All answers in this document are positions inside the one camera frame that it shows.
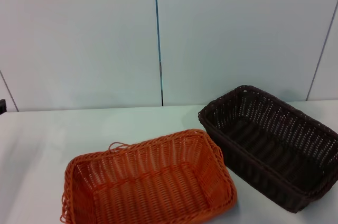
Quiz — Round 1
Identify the orange woven plastic basket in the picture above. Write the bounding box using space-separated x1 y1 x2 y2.
58 128 238 224

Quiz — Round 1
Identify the dark brown woven basket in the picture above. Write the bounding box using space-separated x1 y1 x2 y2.
198 85 338 213

